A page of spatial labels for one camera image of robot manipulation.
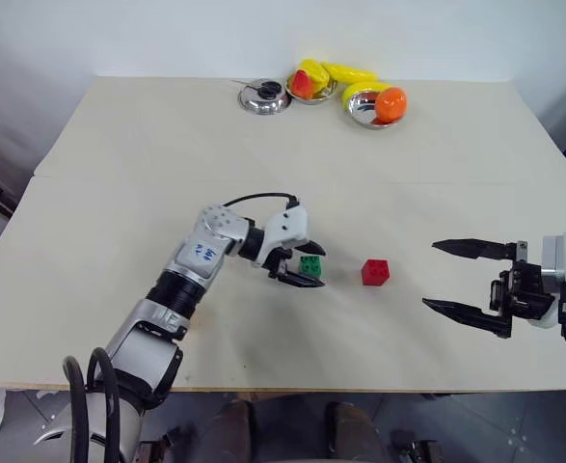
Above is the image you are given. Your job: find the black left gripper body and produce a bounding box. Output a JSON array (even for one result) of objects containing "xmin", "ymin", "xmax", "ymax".
[{"xmin": 262, "ymin": 239, "xmax": 311, "ymax": 282}]

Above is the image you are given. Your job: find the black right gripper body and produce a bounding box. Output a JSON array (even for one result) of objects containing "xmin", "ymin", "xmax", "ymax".
[{"xmin": 488, "ymin": 239, "xmax": 556, "ymax": 322}]

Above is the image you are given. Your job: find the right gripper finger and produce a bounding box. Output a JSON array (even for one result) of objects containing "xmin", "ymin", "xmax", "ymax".
[
  {"xmin": 431, "ymin": 237, "xmax": 520, "ymax": 262},
  {"xmin": 421, "ymin": 297, "xmax": 513, "ymax": 340}
]

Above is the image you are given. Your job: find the green toy cube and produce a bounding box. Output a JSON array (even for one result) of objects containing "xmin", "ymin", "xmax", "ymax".
[{"xmin": 298, "ymin": 255, "xmax": 324, "ymax": 281}]

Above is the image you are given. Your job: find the red toy cube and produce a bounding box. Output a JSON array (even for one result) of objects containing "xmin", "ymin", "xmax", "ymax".
[{"xmin": 361, "ymin": 258, "xmax": 391, "ymax": 287}]

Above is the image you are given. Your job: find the shiny steel bowl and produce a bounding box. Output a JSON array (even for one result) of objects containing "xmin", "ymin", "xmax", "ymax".
[{"xmin": 346, "ymin": 91, "xmax": 404, "ymax": 131}]

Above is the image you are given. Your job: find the black clamp under table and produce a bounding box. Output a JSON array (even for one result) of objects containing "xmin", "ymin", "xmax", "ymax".
[{"xmin": 389, "ymin": 427, "xmax": 444, "ymax": 463}]

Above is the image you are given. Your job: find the steel bowl with toy fruit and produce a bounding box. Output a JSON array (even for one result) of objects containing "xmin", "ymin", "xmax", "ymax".
[{"xmin": 284, "ymin": 72, "xmax": 339, "ymax": 105}]

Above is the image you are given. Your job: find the steel bowl with black knob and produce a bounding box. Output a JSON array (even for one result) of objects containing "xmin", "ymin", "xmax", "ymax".
[{"xmin": 237, "ymin": 78, "xmax": 292, "ymax": 118}]

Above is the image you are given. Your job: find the dark brown rounded shape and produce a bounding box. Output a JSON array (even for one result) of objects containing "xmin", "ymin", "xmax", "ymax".
[
  {"xmin": 322, "ymin": 401, "xmax": 379, "ymax": 463},
  {"xmin": 208, "ymin": 398, "xmax": 258, "ymax": 463}
]

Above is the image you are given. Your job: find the red toy strawberry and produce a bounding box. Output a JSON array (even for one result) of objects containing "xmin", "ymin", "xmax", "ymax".
[{"xmin": 289, "ymin": 69, "xmax": 315, "ymax": 99}]

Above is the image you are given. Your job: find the orange toy fruit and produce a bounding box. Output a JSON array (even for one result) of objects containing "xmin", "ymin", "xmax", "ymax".
[{"xmin": 374, "ymin": 86, "xmax": 409, "ymax": 123}]

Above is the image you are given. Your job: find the yellow toy banana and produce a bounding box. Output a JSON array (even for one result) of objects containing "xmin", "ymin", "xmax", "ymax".
[
  {"xmin": 341, "ymin": 80, "xmax": 395, "ymax": 113},
  {"xmin": 321, "ymin": 61, "xmax": 380, "ymax": 85}
]

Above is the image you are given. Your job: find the yellow toy pepper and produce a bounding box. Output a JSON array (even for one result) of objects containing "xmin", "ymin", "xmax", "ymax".
[{"xmin": 297, "ymin": 58, "xmax": 333, "ymax": 91}]

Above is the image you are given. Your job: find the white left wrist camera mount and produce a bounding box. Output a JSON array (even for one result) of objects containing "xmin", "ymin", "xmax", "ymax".
[{"xmin": 257, "ymin": 204, "xmax": 310, "ymax": 266}]

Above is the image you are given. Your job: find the thin black left wrist cable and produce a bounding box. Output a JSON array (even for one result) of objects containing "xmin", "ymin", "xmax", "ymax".
[{"xmin": 223, "ymin": 192, "xmax": 300, "ymax": 211}]

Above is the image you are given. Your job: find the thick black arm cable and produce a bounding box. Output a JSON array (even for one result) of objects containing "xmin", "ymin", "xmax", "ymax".
[
  {"xmin": 87, "ymin": 346, "xmax": 121, "ymax": 463},
  {"xmin": 62, "ymin": 355, "xmax": 92, "ymax": 463}
]

